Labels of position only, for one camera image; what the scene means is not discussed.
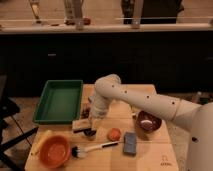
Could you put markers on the yellow banana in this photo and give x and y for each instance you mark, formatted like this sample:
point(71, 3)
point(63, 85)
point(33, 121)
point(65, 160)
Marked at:
point(41, 141)

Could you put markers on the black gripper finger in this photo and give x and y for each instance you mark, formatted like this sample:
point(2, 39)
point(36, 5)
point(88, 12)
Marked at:
point(91, 131)

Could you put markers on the white dish brush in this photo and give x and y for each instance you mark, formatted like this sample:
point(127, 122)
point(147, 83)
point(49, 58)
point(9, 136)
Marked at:
point(81, 152)

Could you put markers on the green plastic tray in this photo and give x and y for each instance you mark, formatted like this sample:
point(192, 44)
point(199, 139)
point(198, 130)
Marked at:
point(60, 102)

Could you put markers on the dark red bowl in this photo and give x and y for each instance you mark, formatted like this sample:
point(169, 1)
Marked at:
point(148, 122)

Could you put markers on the orange round fruit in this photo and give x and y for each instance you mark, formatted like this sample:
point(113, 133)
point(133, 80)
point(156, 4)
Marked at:
point(114, 134)

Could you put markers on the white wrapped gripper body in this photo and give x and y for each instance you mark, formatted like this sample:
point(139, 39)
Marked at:
point(99, 106)

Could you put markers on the orange plastic bowl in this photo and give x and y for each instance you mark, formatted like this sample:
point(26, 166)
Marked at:
point(54, 152)

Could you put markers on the wooden block eraser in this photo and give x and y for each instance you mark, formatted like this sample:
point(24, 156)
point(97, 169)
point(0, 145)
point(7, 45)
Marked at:
point(81, 125)

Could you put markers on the blue grey sponge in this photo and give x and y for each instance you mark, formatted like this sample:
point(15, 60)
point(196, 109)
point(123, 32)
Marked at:
point(130, 143)

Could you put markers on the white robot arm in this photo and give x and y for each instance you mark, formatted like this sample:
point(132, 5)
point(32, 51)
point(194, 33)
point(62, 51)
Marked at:
point(192, 117)

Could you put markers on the dark metal cup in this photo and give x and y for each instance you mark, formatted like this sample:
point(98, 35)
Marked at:
point(85, 111)

